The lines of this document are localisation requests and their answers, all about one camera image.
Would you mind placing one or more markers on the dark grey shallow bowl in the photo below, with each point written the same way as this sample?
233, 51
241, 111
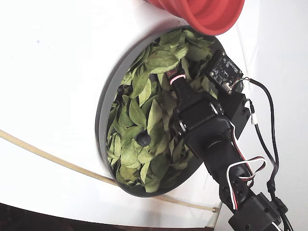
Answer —
103, 125

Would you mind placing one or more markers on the orange collapsible cup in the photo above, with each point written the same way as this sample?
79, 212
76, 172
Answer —
211, 14

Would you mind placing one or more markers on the white curved board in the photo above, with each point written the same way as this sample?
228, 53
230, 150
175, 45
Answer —
48, 72

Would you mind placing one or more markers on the pile of green leaves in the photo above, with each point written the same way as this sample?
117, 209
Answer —
137, 113

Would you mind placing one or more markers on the small camera circuit board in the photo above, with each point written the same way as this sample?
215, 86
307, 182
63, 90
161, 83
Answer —
225, 69

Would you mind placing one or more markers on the thin wooden stick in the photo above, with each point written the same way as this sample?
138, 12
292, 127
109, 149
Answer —
72, 166

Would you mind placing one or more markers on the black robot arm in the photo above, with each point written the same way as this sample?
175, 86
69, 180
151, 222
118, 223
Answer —
216, 149

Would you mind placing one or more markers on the dark blueberry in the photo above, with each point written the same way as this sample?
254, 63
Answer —
143, 139

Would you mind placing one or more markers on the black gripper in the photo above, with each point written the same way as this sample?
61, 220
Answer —
195, 111

